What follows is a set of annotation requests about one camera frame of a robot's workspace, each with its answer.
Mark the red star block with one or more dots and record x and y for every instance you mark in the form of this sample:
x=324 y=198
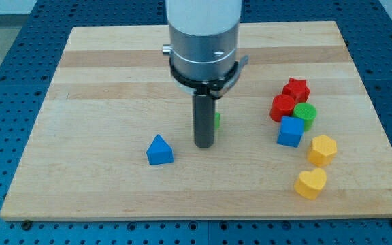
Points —
x=297 y=89

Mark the yellow hexagon block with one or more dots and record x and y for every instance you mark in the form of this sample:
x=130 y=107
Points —
x=322 y=150

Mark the yellow heart block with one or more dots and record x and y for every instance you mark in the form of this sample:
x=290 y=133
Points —
x=309 y=184

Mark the blue cube block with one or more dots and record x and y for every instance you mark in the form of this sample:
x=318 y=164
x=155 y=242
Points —
x=290 y=132

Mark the blue triangle block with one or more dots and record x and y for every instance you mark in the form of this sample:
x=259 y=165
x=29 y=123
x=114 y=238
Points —
x=159 y=152

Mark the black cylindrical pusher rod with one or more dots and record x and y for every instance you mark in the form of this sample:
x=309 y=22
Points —
x=203 y=120

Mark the green star block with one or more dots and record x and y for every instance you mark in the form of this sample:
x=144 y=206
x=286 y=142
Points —
x=217 y=120

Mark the wooden board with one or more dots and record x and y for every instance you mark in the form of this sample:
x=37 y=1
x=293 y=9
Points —
x=112 y=93

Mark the green cylinder block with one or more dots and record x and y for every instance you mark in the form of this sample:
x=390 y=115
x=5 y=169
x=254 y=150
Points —
x=307 y=112

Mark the red cylinder block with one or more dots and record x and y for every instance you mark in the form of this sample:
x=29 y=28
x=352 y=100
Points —
x=282 y=105

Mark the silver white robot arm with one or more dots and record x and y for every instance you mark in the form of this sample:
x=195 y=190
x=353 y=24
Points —
x=204 y=44

